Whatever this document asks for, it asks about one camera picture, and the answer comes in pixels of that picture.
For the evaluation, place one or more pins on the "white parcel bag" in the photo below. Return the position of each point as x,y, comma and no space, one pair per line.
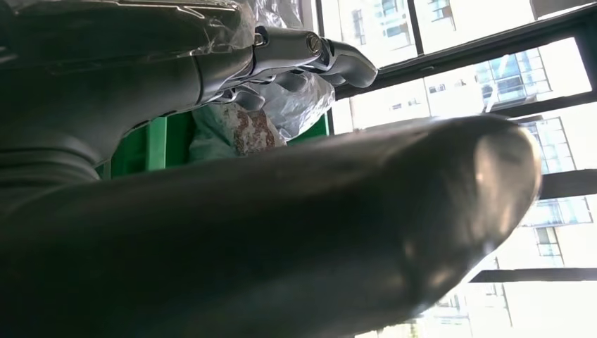
298,109

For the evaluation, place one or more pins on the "dark window frame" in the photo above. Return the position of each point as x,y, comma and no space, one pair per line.
466,53

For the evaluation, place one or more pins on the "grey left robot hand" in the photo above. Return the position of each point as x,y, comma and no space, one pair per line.
280,233

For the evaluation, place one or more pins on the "green plastic crate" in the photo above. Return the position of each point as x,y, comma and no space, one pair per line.
158,144

